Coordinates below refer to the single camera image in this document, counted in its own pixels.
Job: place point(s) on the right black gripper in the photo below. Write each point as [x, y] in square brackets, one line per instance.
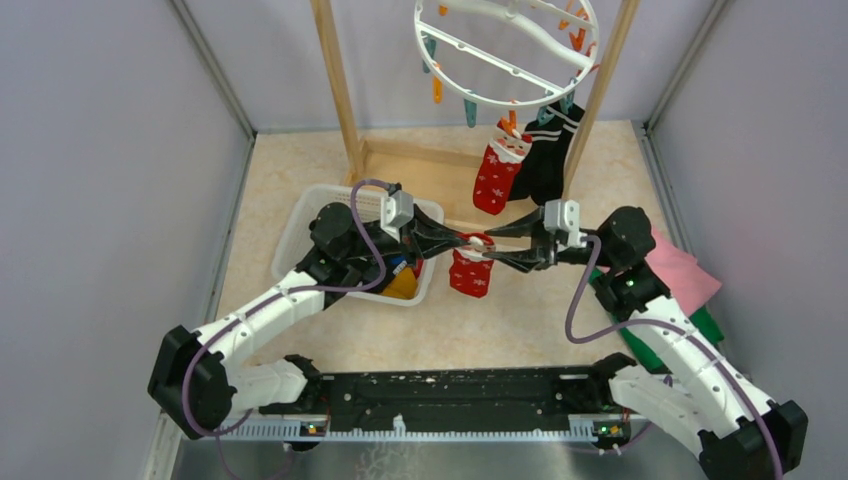
[545, 245]

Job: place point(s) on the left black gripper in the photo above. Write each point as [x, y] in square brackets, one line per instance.
[435, 239]

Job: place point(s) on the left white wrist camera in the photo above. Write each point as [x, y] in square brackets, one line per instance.
[396, 212]

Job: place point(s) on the yellow sock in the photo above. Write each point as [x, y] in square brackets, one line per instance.
[403, 286]

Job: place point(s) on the pink cloth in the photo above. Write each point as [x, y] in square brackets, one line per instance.
[689, 284]

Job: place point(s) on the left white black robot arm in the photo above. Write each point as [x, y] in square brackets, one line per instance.
[200, 377]

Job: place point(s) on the round white clip hanger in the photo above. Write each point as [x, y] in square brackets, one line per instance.
[506, 57]

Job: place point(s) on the wooden hanger stand frame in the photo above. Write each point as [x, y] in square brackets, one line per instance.
[440, 174]

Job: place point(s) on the green cloth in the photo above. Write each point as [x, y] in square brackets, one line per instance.
[645, 356]

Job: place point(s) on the white plastic laundry basket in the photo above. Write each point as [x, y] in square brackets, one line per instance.
[295, 240]

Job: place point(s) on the black sock blue squares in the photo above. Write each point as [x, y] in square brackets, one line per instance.
[399, 264]

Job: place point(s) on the red Santa snowflake sock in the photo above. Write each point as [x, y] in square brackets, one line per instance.
[502, 160]

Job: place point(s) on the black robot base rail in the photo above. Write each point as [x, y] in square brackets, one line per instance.
[500, 403]

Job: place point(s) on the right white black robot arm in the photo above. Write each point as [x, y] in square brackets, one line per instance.
[733, 428]

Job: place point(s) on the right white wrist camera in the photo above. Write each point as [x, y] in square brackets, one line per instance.
[561, 218]

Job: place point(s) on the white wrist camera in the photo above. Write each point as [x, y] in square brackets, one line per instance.
[561, 218]
[396, 212]

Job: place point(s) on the black sock white stripes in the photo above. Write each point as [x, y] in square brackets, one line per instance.
[554, 187]

